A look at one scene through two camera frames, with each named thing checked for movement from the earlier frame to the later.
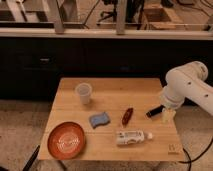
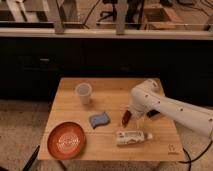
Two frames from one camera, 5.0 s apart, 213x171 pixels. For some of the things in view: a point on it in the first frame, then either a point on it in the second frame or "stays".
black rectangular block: x=155 y=111 stays
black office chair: x=110 y=14 stays
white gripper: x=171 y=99 → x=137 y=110
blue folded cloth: x=99 y=119 stays
